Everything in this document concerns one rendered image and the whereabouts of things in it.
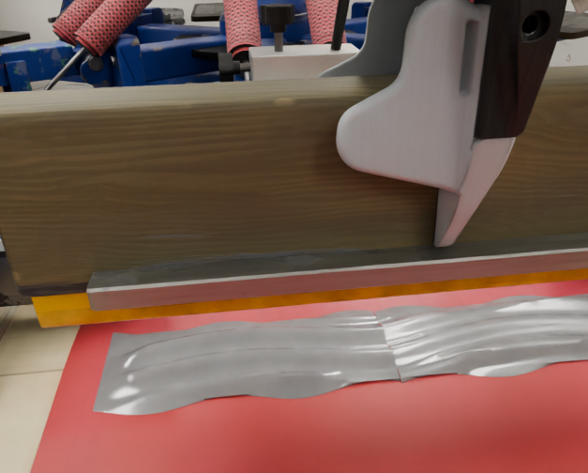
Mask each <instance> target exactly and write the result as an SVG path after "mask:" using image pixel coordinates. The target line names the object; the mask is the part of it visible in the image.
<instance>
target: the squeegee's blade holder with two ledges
mask: <svg viewBox="0 0 588 473"><path fill-rule="evenodd" d="M581 268H588V232H586V233H574V234H562V235H550V236H528V237H516V238H505V239H493V240H481V241H469V242H458V243H453V244H452V245H450V246H446V247H436V246H435V245H422V246H411V247H398V248H387V249H375V250H364V251H351V252H329V253H317V254H305V255H294V256H281V257H270V258H258V259H247V260H235V261H223V262H212V263H200V264H188V265H176V266H165V267H142V268H130V269H118V270H106V271H95V272H93V273H92V276H91V278H90V281H89V284H88V285H87V288H86V293H87V296H88V300H89V304H90V308H91V310H93V311H109V310H119V309H130V308H141V307H151V306H162V305H173V304H184V303H194V302H206V301H216V300H227V299H238V298H258V297H269V296H280V295H290V294H302V293H312V292H323V291H334V290H344V289H355V288H366V287H377V286H388V285H399V284H409V283H420V282H440V281H452V280H462V279H473V278H484V277H495V276H505V275H516V274H527V273H537V272H549V271H559V270H570V269H581Z"/></svg>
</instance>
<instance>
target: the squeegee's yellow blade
mask: <svg viewBox="0 0 588 473"><path fill-rule="evenodd" d="M32 300H33V304H34V307H35V310H36V313H38V312H49V311H60V310H71V309H81V308H90V304H89V300H88V296H87V293H80V294H68V295H57V296H46V297H34V298H32Z"/></svg>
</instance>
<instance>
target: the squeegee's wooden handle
mask: <svg viewBox="0 0 588 473"><path fill-rule="evenodd" d="M397 77H398V74H386V75H366V76H345V77H325V78H305V79H285V80H264V81H244V82H224V83H203V84H164V85H144V86H123V87H103V88H83V89H63V90H42V91H23V92H2V93H0V237H1V240H2V243H3V246H4V249H5V252H6V255H7V259H8V263H9V266H10V269H11V272H12V274H13V278H14V281H15V283H16V286H17V289H18V292H19V293H20V294H21V295H22V296H23V297H24V298H34V297H46V296H57V295H68V294H80V293H86V288H87V285H88V284H89V281H90V278H91V276H92V273H93V272H95V271H106V270H118V269H130V268H142V267H165V266H176V265H188V264H200V263H212V262H223V261H235V260H247V259H258V258H270V257H281V256H294V255H305V254H317V253H329V252H351V251H364V250H375V249H387V248H398V247H411V246H422V245H434V243H433V233H434V223H435V215H436V203H437V194H438V192H439V189H440V188H436V187H432V186H427V185H422V184H418V183H414V182H409V181H404V180H399V179H396V178H391V177H386V176H381V175H374V174H369V173H364V172H359V171H356V170H355V169H353V168H351V167H350V166H348V165H347V164H346V163H345V162H344V161H343V160H342V158H341V157H340V155H339V152H338V150H337V144H336V137H337V129H338V124H339V120H340V118H341V117H342V115H343V114H344V113H345V112H346V111H347V110H348V109H349V108H351V107H352V106H354V105H356V104H357V103H359V102H361V101H362V100H364V99H367V98H369V97H370V96H372V95H374V94H376V93H378V92H379V91H381V90H383V89H385V88H387V87H388V86H390V85H391V84H392V83H393V82H394V81H395V80H396V79H397ZM586 232H588V65H587V66H567V67H548V68H547V71H546V74H545V76H544V79H543V82H542V84H541V86H540V89H539V92H538V94H537V97H536V99H535V104H534V106H533V109H532V111H531V114H530V116H529V119H528V122H527V124H526V127H525V130H524V132H523V133H521V134H520V135H519V136H517V137H516V140H515V143H514V144H513V147H512V149H511V152H510V154H509V156H508V158H507V161H506V163H505V165H504V167H503V169H502V171H501V172H500V174H499V175H498V176H497V178H496V179H495V181H494V182H493V184H492V185H491V187H490V189H489V190H488V192H487V194H486V195H485V197H484V198H483V200H482V201H481V203H480V204H479V206H478V207H477V209H476V210H475V212H474V214H473V215H472V217H471V218H470V220H468V222H467V223H466V225H465V226H464V228H463V229H462V231H461V232H460V234H459V236H458V237H457V239H456V240H455V242H454V243H458V242H469V241H481V240H493V239H505V238H516V237H539V236H550V235H562V234H574V233H586Z"/></svg>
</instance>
